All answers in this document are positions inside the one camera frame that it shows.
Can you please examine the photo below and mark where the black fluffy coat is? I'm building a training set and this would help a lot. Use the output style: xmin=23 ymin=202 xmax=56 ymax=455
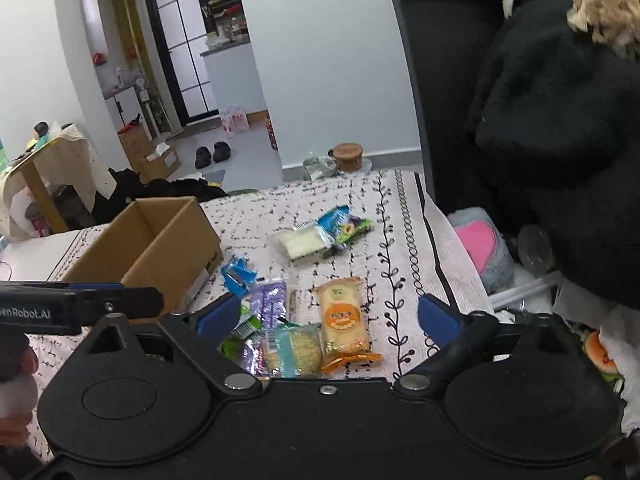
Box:
xmin=410 ymin=0 xmax=640 ymax=311

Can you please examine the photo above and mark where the teal rice cracker packet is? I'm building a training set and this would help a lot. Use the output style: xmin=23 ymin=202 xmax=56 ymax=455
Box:
xmin=267 ymin=324 xmax=323 ymax=378

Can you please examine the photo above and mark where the brown cardboard box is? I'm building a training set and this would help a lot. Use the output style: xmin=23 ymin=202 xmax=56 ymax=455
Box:
xmin=62 ymin=196 xmax=223 ymax=326

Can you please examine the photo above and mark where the white cake packet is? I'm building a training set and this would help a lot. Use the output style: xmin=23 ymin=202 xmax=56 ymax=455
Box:
xmin=272 ymin=222 xmax=333 ymax=267

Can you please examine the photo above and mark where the low open cardboard box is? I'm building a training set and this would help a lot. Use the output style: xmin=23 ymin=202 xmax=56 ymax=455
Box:
xmin=142 ymin=144 xmax=182 ymax=183

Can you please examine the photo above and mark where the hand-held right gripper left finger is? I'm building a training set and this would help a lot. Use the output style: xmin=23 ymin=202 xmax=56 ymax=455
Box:
xmin=75 ymin=293 xmax=263 ymax=397

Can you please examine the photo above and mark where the kitchen shelf with bottles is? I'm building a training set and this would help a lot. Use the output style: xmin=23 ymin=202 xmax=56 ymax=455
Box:
xmin=195 ymin=0 xmax=251 ymax=51

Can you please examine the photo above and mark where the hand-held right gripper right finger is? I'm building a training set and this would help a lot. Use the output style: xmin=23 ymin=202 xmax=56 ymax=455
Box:
xmin=392 ymin=294 xmax=591 ymax=398

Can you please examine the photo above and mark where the printed white blanket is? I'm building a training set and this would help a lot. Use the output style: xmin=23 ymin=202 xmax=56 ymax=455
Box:
xmin=0 ymin=169 xmax=496 ymax=463

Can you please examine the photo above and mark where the red snack bag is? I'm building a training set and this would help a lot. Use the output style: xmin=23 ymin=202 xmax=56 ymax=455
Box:
xmin=263 ymin=112 xmax=279 ymax=151

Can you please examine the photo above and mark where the wooden table with spotted cloth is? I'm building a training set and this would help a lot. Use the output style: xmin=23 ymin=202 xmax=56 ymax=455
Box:
xmin=0 ymin=122 xmax=117 ymax=242

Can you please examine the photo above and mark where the pink plastic bag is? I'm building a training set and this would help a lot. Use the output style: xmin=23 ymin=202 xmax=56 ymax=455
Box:
xmin=220 ymin=106 xmax=251 ymax=134

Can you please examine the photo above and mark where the black clothes pile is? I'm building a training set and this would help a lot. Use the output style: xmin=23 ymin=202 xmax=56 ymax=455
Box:
xmin=92 ymin=167 xmax=231 ymax=223

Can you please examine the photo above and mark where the small purple snack packet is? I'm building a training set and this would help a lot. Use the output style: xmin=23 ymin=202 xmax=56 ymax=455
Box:
xmin=240 ymin=335 xmax=281 ymax=379

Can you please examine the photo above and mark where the blue green plum packet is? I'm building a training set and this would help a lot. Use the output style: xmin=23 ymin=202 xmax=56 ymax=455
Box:
xmin=318 ymin=205 xmax=374 ymax=251

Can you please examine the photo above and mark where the orange bread packet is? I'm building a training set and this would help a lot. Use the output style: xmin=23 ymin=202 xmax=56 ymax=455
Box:
xmin=312 ymin=277 xmax=383 ymax=375

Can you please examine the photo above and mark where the black headboard panel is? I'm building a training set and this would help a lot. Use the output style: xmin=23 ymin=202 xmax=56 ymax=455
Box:
xmin=389 ymin=0 xmax=507 ymax=208

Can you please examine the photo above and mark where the green snack packet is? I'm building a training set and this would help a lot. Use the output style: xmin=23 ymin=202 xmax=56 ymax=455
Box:
xmin=220 ymin=302 xmax=263 ymax=357

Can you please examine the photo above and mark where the brown paper tub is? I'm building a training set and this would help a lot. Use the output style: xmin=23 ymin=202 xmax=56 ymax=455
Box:
xmin=331 ymin=142 xmax=364 ymax=172

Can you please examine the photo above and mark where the black framed glass door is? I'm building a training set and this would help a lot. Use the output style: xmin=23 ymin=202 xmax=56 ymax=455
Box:
xmin=141 ymin=0 xmax=221 ymax=128

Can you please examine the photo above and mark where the hamburger plush toy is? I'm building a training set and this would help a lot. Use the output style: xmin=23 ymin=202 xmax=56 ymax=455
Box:
xmin=581 ymin=330 xmax=622 ymax=377

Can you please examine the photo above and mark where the grey cushion with pink heart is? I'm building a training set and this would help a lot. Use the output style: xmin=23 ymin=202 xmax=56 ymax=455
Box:
xmin=446 ymin=206 xmax=516 ymax=295

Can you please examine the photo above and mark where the clear plastic bag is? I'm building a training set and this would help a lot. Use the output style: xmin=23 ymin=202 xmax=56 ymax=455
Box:
xmin=302 ymin=155 xmax=339 ymax=182

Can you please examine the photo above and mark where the pale purple snack packet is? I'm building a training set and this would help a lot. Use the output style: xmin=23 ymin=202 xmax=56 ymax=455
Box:
xmin=242 ymin=277 xmax=296 ymax=332

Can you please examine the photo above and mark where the small blue snack packet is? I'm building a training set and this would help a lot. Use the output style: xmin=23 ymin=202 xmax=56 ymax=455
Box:
xmin=221 ymin=255 xmax=261 ymax=297

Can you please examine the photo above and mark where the person's left hand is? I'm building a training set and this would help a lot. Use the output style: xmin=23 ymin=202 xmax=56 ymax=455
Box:
xmin=0 ymin=332 xmax=40 ymax=448

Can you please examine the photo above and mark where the tall cardboard box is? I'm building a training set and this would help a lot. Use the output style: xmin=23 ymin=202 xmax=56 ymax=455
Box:
xmin=117 ymin=125 xmax=153 ymax=173

